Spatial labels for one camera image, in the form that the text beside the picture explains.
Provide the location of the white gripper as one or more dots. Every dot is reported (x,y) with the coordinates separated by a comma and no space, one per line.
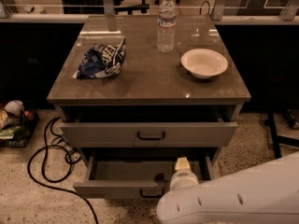
(183,174)

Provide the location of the pile of toy items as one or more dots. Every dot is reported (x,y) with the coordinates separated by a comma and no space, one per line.
(17,124)

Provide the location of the grey drawer cabinet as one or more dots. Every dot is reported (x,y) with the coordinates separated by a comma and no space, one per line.
(148,77)

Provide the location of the blue crumpled chip bag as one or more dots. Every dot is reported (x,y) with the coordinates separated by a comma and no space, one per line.
(101,61)

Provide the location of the white bowl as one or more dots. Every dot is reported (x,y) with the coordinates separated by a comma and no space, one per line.
(204,63)

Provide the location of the black stand leg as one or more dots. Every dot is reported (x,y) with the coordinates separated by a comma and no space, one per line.
(278,139)

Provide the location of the grey top drawer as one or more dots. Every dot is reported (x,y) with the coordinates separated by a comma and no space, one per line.
(150,126)

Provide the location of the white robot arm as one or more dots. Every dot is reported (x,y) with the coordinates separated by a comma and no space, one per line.
(263,194)

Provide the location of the grey drawer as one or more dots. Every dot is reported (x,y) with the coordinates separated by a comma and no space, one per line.
(137,173)
(150,126)

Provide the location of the clear plastic water bottle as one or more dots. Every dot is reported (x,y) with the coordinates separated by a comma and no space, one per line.
(166,25)

